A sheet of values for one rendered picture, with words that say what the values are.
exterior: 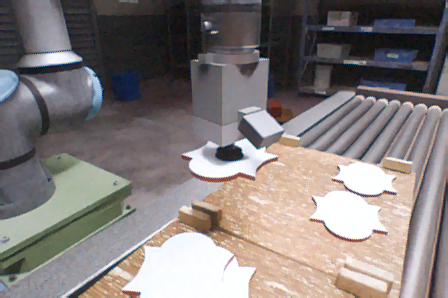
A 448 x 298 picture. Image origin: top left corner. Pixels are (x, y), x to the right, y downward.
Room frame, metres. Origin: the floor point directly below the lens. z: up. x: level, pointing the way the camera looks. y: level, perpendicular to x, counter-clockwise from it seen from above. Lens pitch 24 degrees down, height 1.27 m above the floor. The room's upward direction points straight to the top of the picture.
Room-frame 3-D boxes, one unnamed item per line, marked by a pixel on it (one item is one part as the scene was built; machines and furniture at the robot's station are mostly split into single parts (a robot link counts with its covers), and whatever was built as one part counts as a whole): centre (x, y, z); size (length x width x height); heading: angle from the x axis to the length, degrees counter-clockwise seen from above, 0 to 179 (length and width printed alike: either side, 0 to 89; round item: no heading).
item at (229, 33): (0.41, -0.01, 1.25); 0.08 x 0.08 x 0.05
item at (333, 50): (5.02, -1.74, 0.74); 0.44 x 0.36 x 0.20; 42
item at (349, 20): (5.01, -1.81, 1.20); 0.36 x 0.28 x 0.22; 44
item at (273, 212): (0.54, -0.19, 0.93); 0.41 x 0.35 x 0.02; 147
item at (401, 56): (4.55, -2.49, 0.72); 0.50 x 0.38 x 0.16; 49
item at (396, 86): (4.60, -2.41, 0.25); 0.62 x 0.42 x 0.22; 64
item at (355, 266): (0.30, -0.19, 0.95); 0.06 x 0.02 x 0.03; 57
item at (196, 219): (0.43, 0.05, 0.95); 0.06 x 0.02 x 0.03; 58
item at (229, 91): (0.39, -0.02, 1.17); 0.12 x 0.09 x 0.16; 42
